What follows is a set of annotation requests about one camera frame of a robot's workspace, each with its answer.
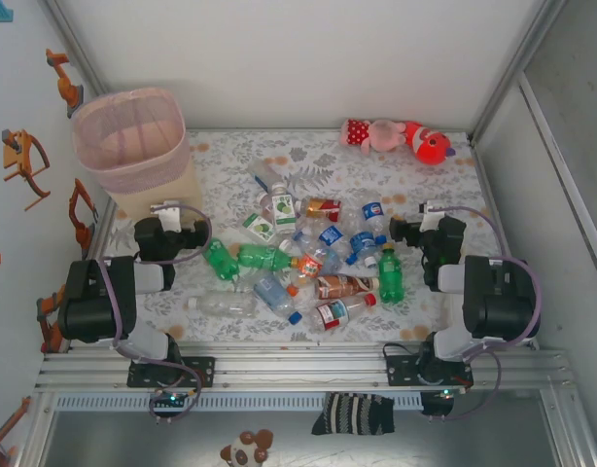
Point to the blue cola label bottle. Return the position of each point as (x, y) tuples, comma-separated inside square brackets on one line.
[(374, 211)]

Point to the blue label water bottle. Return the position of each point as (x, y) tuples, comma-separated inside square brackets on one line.
[(362, 243)]

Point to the green bottle yellow cap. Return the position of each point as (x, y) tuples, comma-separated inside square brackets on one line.
[(392, 277)]

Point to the lime label clear bottle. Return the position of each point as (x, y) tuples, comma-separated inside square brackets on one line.
[(284, 211), (260, 227)]

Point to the slim green soda bottle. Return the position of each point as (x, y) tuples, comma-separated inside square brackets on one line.
[(264, 257)]

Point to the clear unlabelled bottle white cap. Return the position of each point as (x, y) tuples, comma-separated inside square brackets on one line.
[(225, 304)]

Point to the light blue label bottle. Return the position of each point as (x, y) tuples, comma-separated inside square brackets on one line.
[(271, 292)]

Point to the orange label orange cap bottle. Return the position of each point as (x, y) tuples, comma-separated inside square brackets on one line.
[(310, 265)]

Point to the red label red cap bottle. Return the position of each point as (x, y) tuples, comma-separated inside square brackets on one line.
[(333, 313)]

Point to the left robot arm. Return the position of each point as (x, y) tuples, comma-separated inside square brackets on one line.
[(94, 301)]

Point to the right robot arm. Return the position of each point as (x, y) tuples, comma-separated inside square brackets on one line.
[(498, 306)]

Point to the pink mesh bin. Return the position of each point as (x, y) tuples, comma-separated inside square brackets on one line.
[(152, 190)]

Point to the purple grape label bottle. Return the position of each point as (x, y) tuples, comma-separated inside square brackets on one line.
[(266, 206)]

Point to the red gold label tea bottle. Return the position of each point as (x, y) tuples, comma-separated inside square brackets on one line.
[(323, 207)]

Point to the brown coffee drink bottle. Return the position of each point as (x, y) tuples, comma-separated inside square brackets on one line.
[(342, 286)]

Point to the clear bottle dark blue label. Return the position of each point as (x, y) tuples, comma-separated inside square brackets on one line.
[(264, 175)]

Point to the red fish plush toy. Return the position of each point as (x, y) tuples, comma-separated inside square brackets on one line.
[(427, 143)]

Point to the pink pig plush toy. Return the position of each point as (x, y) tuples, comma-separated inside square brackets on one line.
[(371, 136)]

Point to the controller board green light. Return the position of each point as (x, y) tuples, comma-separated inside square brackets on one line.
[(172, 399), (444, 394)]

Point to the black white striped sock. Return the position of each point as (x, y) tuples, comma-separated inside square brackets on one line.
[(352, 413)]

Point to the brown white plush toy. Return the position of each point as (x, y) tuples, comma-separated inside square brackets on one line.
[(245, 450)]

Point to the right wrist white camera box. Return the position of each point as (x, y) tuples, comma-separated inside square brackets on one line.
[(432, 216)]

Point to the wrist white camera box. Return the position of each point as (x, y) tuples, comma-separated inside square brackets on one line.
[(432, 216), (166, 214)]

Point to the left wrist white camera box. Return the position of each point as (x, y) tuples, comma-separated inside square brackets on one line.
[(166, 214)]

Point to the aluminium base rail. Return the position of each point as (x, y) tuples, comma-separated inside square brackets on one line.
[(303, 370)]

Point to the aluminium frame post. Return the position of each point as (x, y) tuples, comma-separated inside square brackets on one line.
[(80, 53), (512, 68)]

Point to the blue wall sticker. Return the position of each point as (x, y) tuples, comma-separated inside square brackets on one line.
[(4, 12)]

